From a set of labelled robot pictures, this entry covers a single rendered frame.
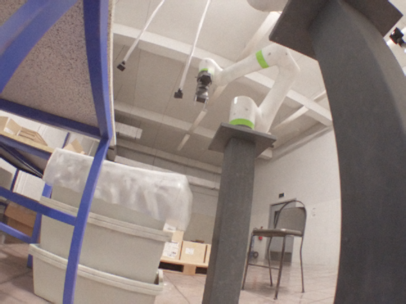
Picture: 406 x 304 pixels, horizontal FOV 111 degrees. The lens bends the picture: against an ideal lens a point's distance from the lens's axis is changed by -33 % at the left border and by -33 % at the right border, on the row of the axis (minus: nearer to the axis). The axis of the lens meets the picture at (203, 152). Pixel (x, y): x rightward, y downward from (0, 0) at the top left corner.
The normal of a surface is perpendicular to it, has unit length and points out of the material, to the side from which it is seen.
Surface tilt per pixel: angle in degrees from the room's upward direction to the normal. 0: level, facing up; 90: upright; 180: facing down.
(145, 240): 96
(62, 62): 180
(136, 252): 96
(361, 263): 90
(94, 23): 180
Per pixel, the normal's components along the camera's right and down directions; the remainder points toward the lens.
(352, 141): -0.97, -0.22
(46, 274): 0.18, -0.28
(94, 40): -0.15, 0.90
